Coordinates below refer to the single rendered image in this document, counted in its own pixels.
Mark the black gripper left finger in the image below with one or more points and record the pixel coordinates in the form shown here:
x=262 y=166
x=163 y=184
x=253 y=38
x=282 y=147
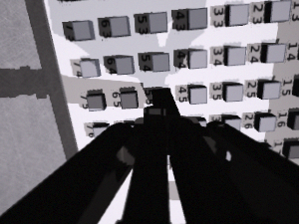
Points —
x=81 y=190

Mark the grey box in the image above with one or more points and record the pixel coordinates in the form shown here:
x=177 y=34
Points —
x=235 y=61

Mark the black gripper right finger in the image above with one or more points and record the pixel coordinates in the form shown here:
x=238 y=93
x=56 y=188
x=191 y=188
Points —
x=267 y=182

